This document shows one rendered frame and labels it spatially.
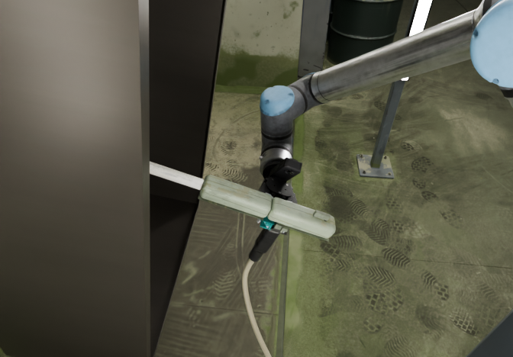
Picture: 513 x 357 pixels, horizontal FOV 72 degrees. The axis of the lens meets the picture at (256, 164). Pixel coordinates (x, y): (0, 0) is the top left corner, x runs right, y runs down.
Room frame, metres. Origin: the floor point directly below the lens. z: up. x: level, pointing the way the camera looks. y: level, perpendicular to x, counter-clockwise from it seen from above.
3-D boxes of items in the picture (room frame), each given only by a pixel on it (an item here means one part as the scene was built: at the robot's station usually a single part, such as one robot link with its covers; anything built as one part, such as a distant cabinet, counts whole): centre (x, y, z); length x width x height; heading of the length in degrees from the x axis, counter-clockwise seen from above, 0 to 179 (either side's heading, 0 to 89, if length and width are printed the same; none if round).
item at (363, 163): (1.61, -0.72, 0.01); 0.20 x 0.20 x 0.01; 83
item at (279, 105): (0.83, -0.06, 0.91); 0.12 x 0.09 x 0.12; 136
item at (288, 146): (0.82, -0.06, 0.80); 0.12 x 0.09 x 0.10; 176
